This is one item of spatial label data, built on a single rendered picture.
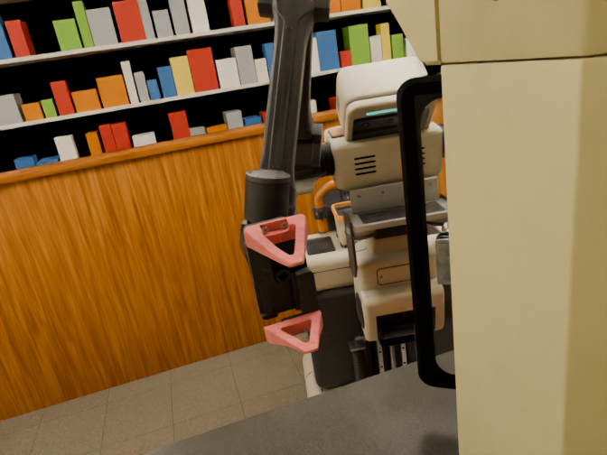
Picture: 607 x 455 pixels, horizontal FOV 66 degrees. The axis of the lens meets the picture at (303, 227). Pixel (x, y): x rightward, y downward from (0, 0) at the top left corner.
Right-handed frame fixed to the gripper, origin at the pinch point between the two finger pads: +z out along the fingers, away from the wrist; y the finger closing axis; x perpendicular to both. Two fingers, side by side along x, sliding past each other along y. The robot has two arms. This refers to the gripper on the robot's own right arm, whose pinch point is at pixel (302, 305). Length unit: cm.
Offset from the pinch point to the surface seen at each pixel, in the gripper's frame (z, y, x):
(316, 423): -12.0, -26.1, 1.7
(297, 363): -155, -121, 26
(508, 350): 18.4, 3.2, 9.1
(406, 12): 8.0, 24.6, 9.2
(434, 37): 11.3, 22.7, 9.2
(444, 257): -3.4, -1.2, 18.2
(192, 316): -182, -95, -18
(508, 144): 18.2, 16.7, 9.1
